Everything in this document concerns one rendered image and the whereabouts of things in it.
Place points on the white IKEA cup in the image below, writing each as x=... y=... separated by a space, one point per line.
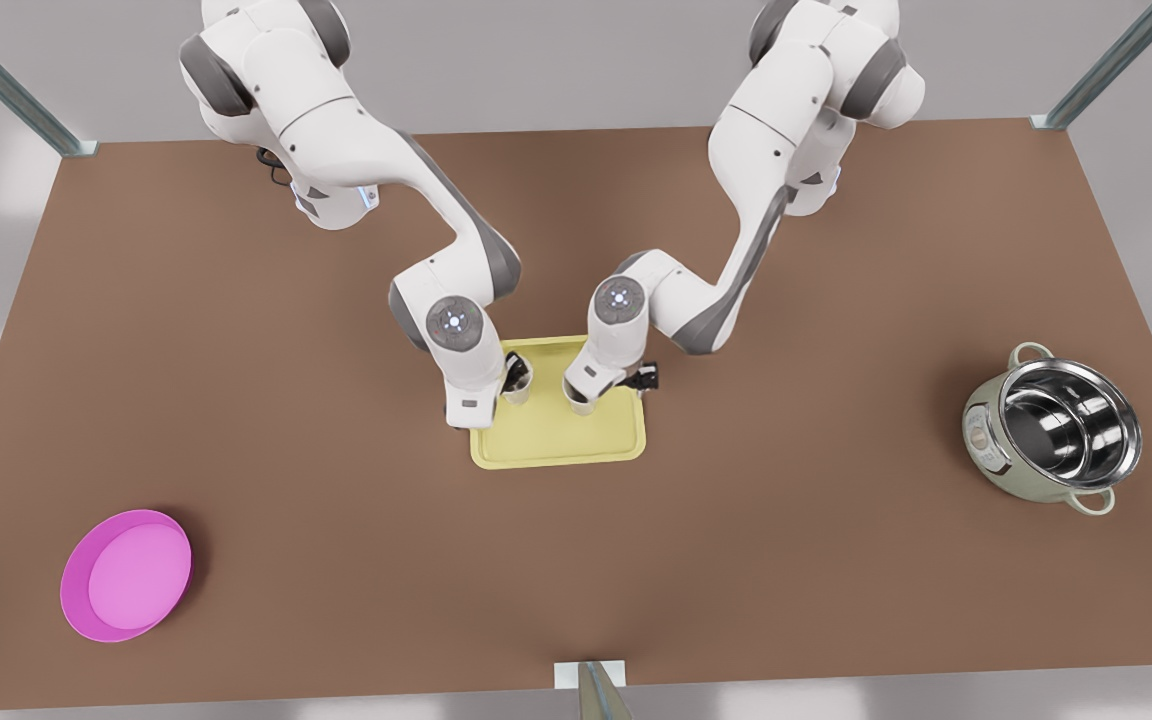
x=581 y=405
x=520 y=393

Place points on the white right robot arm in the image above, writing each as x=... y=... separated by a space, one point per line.
x=336 y=140

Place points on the pink round bowl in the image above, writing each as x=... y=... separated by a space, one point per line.
x=128 y=578

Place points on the silver frame post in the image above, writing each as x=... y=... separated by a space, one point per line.
x=1106 y=65
x=6 y=85
x=596 y=692

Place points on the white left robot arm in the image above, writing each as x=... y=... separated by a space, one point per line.
x=776 y=150

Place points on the yellow rectangular tray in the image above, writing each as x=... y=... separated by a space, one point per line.
x=561 y=440

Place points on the pale green steel-lined pot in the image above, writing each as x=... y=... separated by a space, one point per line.
x=1056 y=425

